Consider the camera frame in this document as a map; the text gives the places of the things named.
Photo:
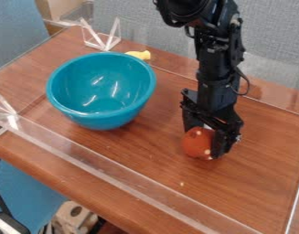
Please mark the yellow toy object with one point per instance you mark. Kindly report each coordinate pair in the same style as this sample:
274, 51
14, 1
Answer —
139, 54

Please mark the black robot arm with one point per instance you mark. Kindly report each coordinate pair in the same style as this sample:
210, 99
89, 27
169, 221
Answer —
213, 24

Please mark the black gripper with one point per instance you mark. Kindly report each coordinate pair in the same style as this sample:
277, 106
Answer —
225, 121

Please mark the white block with hole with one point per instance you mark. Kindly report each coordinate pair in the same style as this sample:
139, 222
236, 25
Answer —
74, 219

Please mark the brown capped toy mushroom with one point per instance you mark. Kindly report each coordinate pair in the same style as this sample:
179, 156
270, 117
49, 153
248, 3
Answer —
197, 143

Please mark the blue plastic bowl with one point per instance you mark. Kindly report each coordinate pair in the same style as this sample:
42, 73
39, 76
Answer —
101, 89

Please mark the clear acrylic corner bracket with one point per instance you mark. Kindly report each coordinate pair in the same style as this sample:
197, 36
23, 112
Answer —
99, 40

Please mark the clear acrylic front barrier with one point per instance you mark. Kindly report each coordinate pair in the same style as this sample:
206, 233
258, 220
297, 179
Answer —
175, 205

